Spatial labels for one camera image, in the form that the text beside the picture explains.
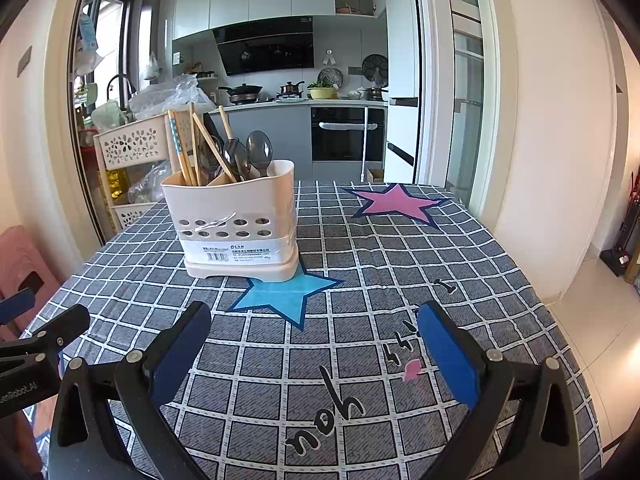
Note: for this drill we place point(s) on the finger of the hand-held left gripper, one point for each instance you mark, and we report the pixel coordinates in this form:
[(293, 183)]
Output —
[(55, 327), (17, 305)]

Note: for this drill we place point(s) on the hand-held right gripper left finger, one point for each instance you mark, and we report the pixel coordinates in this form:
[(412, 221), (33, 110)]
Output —
[(180, 355)]

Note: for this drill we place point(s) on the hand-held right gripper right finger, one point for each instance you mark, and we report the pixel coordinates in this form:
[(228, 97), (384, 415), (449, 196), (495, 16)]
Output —
[(445, 355)]

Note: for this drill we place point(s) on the beige plastic utensil holder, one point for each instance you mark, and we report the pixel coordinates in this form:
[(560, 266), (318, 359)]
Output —
[(230, 200)]

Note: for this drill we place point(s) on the bamboo chopstick yellow dotted end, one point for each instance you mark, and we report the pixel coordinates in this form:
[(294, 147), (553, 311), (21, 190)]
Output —
[(226, 122)]

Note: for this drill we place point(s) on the pink plastic stool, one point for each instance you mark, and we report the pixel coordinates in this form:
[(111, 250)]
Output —
[(22, 265)]

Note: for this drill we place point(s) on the grey checked star tablecloth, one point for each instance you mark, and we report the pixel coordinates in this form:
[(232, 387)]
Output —
[(380, 270)]

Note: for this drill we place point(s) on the yellow gold package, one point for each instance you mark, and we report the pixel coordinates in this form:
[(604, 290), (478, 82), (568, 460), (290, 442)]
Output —
[(116, 184)]

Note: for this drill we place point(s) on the clear plastic bag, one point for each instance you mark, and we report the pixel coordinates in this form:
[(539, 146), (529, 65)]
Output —
[(147, 182)]

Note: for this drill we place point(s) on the cardboard box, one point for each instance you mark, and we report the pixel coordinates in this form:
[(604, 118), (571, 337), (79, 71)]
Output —
[(375, 175)]

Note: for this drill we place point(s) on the beige plastic storage cart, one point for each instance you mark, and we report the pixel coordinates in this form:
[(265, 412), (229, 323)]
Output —
[(130, 142)]

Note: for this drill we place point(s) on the black floor appliance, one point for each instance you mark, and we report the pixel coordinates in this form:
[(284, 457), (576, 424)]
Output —
[(620, 255)]

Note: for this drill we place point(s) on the black built-in oven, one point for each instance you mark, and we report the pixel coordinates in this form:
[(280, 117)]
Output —
[(345, 135)]

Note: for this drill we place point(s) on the grey base cabinets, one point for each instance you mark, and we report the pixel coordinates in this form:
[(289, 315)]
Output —
[(285, 135)]

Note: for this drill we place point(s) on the black kitchen faucet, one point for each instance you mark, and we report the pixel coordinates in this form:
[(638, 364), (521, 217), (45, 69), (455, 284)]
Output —
[(120, 77)]

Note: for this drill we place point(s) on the clear plastic bags pile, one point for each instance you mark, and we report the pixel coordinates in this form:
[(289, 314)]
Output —
[(170, 97)]

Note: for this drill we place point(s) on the blue white bag at window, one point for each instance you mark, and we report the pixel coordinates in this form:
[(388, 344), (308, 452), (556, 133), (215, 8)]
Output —
[(87, 45)]

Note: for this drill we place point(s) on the steel pot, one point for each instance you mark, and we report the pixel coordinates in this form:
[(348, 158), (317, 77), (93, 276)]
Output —
[(377, 94)]

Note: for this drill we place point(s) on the black wok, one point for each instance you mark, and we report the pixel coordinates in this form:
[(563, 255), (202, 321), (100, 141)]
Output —
[(242, 92)]

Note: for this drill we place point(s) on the sliding glass door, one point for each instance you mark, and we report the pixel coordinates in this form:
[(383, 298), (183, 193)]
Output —
[(465, 85)]

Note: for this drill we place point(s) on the hanging white plastic bag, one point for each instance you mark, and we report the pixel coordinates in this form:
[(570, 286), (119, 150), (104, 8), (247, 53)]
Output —
[(150, 67)]

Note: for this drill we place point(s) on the brown cooking pot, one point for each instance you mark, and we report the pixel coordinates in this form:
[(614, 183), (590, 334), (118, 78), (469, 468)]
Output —
[(291, 89)]

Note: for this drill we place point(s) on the yellow bowl with greens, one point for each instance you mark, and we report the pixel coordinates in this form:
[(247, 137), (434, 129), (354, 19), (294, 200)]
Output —
[(321, 92)]

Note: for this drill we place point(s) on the round black strainer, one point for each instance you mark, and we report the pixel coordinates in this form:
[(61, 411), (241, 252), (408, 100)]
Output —
[(375, 67)]

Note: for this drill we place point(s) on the round hanging plate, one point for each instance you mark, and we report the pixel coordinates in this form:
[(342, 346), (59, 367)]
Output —
[(330, 76)]

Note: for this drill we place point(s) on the black range hood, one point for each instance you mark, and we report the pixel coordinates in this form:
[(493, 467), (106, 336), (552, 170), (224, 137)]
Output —
[(265, 47)]

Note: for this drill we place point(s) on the white refrigerator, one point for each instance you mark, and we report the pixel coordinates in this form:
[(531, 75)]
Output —
[(402, 35)]

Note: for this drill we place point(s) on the grey wall switch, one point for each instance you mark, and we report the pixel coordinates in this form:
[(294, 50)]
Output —
[(24, 61)]

